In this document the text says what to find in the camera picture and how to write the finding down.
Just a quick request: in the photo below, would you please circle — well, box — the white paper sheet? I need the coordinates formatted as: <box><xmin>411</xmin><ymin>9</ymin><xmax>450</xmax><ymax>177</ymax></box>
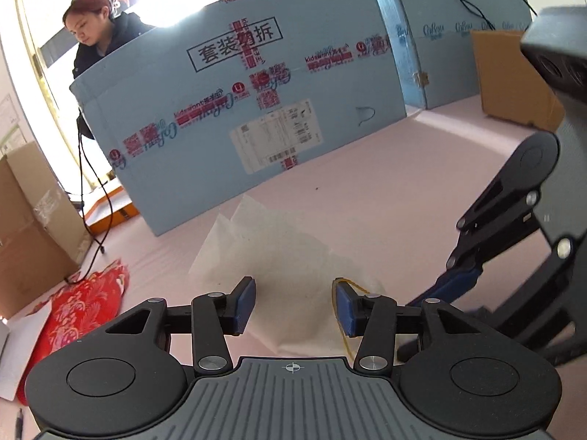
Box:
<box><xmin>0</xmin><ymin>305</ymin><xmax>52</xmax><ymax>399</ymax></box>

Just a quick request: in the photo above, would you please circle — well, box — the pink table cloth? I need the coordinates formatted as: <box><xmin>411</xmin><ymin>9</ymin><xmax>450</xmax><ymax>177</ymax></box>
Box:
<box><xmin>0</xmin><ymin>96</ymin><xmax>569</xmax><ymax>440</ymax></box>

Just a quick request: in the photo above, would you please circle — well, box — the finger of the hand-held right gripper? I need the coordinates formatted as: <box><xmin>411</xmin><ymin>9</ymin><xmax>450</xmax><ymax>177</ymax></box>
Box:
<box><xmin>477</xmin><ymin>234</ymin><xmax>576</xmax><ymax>331</ymax></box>
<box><xmin>406</xmin><ymin>174</ymin><xmax>547</xmax><ymax>308</ymax></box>

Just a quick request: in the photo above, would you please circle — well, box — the small brown cardboard box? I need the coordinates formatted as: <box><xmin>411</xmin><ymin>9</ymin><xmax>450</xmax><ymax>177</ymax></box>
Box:
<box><xmin>471</xmin><ymin>30</ymin><xmax>566</xmax><ymax>131</ymax></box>

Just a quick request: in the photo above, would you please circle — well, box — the plain blue cardboard box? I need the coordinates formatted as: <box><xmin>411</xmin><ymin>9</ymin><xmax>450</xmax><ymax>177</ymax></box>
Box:
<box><xmin>369</xmin><ymin>0</ymin><xmax>542</xmax><ymax>111</ymax></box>

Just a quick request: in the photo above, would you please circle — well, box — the red gold-patterned decoration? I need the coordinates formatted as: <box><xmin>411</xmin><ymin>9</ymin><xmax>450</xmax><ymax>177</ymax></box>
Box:
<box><xmin>17</xmin><ymin>259</ymin><xmax>131</xmax><ymax>405</ymax></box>

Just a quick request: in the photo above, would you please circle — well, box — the blue cardboard box red tape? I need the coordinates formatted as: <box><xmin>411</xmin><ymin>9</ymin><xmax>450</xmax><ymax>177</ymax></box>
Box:
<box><xmin>69</xmin><ymin>0</ymin><xmax>409</xmax><ymax>238</ymax></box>

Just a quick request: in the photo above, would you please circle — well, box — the orange and white box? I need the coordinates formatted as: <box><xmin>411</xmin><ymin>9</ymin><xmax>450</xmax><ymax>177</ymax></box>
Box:
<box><xmin>83</xmin><ymin>182</ymin><xmax>141</xmax><ymax>235</ymax></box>

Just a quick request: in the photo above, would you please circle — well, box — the wooden frame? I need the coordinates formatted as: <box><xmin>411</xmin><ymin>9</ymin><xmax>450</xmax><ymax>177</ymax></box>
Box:
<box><xmin>13</xmin><ymin>0</ymin><xmax>51</xmax><ymax>102</ymax></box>

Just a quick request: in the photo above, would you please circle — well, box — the white shopping bag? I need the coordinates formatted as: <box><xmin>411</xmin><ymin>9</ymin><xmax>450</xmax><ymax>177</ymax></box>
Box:
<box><xmin>189</xmin><ymin>194</ymin><xmax>396</xmax><ymax>358</ymax></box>

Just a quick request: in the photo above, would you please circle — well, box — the white wall notice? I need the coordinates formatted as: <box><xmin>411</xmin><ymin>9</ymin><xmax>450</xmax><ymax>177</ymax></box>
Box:
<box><xmin>0</xmin><ymin>94</ymin><xmax>23</xmax><ymax>154</ymax></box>

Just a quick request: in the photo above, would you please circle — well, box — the yellow rubber band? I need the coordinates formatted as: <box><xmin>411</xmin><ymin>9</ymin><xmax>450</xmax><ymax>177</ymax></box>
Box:
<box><xmin>331</xmin><ymin>277</ymin><xmax>390</xmax><ymax>364</ymax></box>

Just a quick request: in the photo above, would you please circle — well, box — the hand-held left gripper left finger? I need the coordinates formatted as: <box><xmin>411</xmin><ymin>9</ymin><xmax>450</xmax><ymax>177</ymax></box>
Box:
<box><xmin>92</xmin><ymin>276</ymin><xmax>258</xmax><ymax>377</ymax></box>

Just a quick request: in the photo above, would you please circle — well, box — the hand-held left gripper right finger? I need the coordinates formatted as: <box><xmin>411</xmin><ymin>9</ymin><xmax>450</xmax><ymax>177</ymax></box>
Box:
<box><xmin>331</xmin><ymin>279</ymin><xmax>493</xmax><ymax>372</ymax></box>

